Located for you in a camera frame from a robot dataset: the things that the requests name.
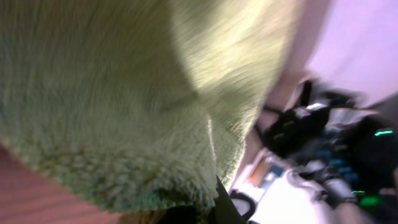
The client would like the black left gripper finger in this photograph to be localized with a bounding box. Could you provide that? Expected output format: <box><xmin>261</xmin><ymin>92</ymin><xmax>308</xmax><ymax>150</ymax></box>
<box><xmin>214</xmin><ymin>177</ymin><xmax>247</xmax><ymax>224</ymax></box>

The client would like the green microfiber cloth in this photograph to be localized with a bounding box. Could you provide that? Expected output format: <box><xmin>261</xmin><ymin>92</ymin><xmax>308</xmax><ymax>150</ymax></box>
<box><xmin>1</xmin><ymin>0</ymin><xmax>302</xmax><ymax>213</ymax></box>

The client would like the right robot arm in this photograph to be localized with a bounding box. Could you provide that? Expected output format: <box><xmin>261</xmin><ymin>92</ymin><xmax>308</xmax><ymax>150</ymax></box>
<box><xmin>259</xmin><ymin>80</ymin><xmax>397</xmax><ymax>223</ymax></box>

